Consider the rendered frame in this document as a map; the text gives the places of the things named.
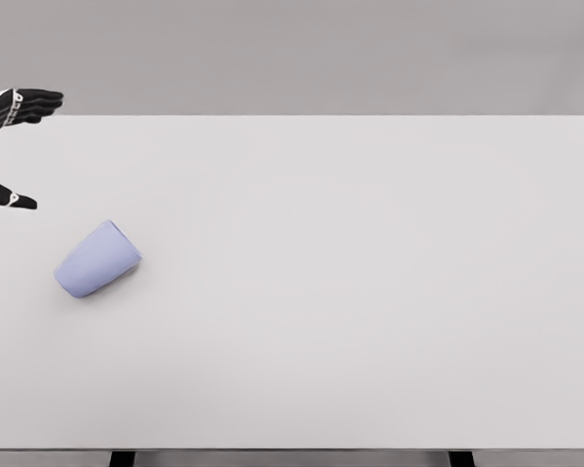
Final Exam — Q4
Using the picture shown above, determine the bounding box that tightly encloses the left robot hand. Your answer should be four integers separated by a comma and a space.
0, 88, 65, 211

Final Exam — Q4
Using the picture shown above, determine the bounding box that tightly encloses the light purple cup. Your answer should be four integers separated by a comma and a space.
53, 219, 144, 300

